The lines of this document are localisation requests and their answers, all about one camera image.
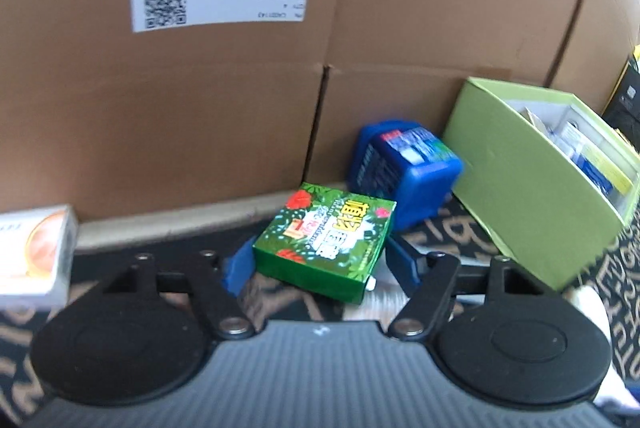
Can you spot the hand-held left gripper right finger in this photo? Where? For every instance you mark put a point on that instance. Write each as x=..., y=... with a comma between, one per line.
x=405, y=268

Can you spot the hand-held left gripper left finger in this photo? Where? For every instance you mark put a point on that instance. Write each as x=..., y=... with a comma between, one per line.
x=237, y=268

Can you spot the small green flower-print box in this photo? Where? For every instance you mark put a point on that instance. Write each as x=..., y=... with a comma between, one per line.
x=325, y=238

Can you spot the light green box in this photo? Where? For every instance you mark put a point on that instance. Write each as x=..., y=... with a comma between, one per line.
x=510, y=188

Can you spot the blue cardboard box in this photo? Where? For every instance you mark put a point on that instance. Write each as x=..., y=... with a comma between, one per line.
x=597, y=171

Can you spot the blue plastic container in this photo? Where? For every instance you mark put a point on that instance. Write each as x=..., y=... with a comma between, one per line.
x=400, y=178

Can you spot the white glove pink cuff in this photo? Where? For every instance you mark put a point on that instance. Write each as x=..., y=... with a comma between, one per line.
x=592, y=308

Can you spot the white medicine box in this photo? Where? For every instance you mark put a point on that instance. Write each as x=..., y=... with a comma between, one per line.
x=35, y=253

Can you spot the large brown cardboard box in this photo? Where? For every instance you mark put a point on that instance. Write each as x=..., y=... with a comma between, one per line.
x=425, y=8

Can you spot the black box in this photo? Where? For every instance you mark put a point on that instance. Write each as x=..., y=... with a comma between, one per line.
x=625, y=98

